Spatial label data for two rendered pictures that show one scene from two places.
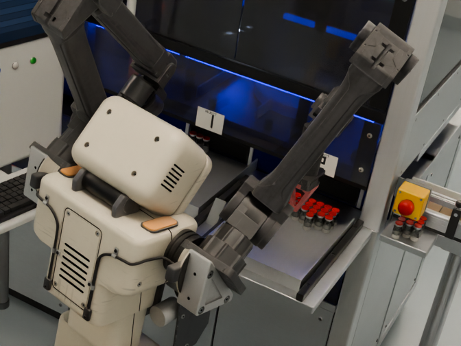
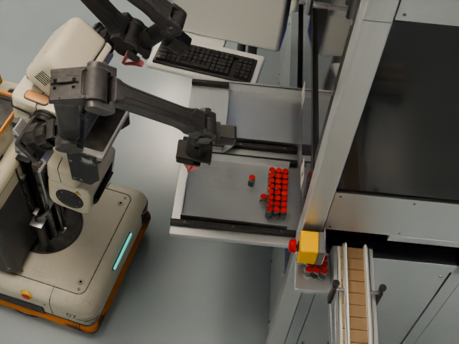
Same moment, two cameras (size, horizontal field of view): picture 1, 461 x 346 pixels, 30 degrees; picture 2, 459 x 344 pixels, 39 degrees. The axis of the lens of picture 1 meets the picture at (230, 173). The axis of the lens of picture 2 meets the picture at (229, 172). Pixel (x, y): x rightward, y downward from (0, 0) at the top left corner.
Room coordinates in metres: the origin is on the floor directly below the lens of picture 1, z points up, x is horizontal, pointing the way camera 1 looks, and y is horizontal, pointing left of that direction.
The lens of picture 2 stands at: (1.28, -1.29, 2.65)
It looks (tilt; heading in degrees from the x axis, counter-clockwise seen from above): 53 degrees down; 66
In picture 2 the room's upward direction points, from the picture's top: 6 degrees clockwise
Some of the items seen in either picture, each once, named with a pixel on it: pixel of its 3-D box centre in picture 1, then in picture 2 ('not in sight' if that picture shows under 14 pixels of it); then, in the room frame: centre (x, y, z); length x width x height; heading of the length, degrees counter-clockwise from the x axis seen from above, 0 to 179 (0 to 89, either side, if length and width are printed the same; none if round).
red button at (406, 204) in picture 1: (406, 206); (294, 246); (1.89, -0.45, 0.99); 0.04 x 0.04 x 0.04; 66
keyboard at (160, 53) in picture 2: (23, 191); (205, 59); (1.94, 0.54, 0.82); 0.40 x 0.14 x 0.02; 146
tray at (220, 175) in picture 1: (188, 170); (273, 117); (2.06, 0.12, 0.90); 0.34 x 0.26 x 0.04; 156
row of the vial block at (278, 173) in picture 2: (303, 209); (276, 193); (1.94, -0.21, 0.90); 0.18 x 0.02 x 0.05; 66
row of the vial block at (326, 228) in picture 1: (300, 213); (270, 192); (1.92, -0.20, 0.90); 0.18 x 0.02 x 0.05; 66
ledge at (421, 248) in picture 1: (410, 234); (317, 273); (1.96, -0.50, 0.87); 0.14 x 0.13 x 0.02; 156
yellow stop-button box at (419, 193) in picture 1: (411, 200); (309, 247); (1.93, -0.47, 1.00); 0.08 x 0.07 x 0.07; 156
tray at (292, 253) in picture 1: (281, 233); (236, 190); (1.82, -0.15, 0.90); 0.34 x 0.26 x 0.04; 156
